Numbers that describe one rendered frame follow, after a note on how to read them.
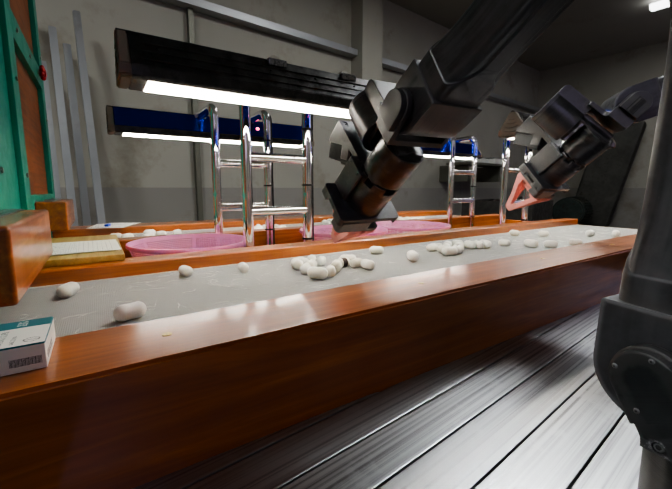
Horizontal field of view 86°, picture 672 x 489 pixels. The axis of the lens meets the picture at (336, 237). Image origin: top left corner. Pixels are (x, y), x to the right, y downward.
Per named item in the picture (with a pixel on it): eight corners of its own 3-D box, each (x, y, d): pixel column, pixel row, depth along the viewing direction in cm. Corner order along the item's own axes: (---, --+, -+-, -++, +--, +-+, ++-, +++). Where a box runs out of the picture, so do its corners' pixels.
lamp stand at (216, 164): (279, 259, 110) (276, 108, 104) (212, 267, 99) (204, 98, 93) (256, 251, 126) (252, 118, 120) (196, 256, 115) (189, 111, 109)
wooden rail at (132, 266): (576, 244, 153) (578, 218, 152) (12, 345, 55) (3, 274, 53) (562, 243, 158) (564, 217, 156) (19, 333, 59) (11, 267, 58)
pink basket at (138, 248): (267, 270, 96) (266, 235, 95) (208, 300, 71) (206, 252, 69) (181, 265, 103) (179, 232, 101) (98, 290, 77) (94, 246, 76)
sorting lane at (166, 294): (671, 237, 128) (671, 231, 127) (-69, 402, 29) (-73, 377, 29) (577, 229, 153) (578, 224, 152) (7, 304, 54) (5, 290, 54)
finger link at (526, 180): (491, 195, 75) (527, 164, 69) (511, 195, 79) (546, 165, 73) (510, 222, 72) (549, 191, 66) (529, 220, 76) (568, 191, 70)
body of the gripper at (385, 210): (319, 191, 51) (341, 153, 45) (375, 191, 56) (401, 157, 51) (335, 229, 48) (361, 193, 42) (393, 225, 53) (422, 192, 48)
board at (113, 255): (125, 260, 64) (124, 253, 64) (13, 270, 56) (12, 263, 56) (116, 238, 91) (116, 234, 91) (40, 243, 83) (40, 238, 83)
